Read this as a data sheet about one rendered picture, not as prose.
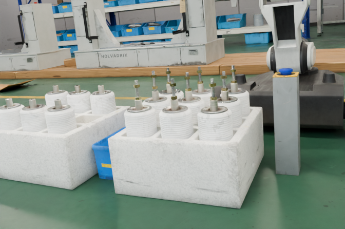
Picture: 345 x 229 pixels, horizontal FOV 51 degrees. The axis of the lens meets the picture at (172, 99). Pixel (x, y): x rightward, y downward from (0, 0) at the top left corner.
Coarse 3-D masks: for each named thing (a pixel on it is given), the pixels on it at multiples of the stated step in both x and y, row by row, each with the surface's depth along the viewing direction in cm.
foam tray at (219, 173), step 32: (160, 128) 115; (256, 128) 118; (128, 160) 107; (160, 160) 103; (192, 160) 99; (224, 160) 95; (256, 160) 118; (128, 192) 110; (160, 192) 106; (192, 192) 102; (224, 192) 98
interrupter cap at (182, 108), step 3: (180, 105) 109; (183, 105) 109; (165, 108) 108; (168, 108) 107; (180, 108) 107; (183, 108) 105; (186, 108) 105; (165, 111) 104; (168, 111) 103; (171, 111) 103; (174, 111) 102; (177, 111) 102; (180, 111) 103
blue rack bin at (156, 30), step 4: (148, 24) 656; (164, 24) 635; (144, 28) 635; (148, 28) 632; (152, 28) 628; (156, 28) 626; (160, 28) 623; (164, 28) 635; (144, 32) 637; (148, 32) 634; (152, 32) 631; (156, 32) 628; (160, 32) 625; (164, 32) 638
